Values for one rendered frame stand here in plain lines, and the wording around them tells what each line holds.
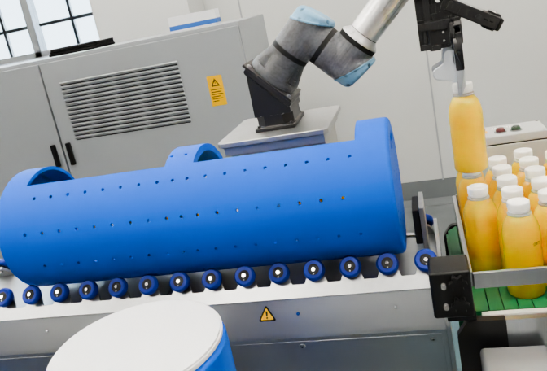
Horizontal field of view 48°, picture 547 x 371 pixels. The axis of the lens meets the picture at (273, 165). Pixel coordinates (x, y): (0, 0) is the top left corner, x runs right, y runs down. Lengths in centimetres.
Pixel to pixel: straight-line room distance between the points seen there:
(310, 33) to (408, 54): 240
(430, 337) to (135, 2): 324
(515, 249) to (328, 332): 41
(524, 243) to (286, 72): 86
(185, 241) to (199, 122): 180
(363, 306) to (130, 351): 50
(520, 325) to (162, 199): 72
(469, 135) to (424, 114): 288
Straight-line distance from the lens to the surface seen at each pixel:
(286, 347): 135
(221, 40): 293
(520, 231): 117
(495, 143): 154
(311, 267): 128
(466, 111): 126
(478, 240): 128
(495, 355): 115
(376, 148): 118
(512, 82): 416
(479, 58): 411
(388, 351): 134
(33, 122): 345
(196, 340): 98
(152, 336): 103
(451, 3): 124
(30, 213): 144
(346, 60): 172
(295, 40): 173
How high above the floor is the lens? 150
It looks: 15 degrees down
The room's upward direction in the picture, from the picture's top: 12 degrees counter-clockwise
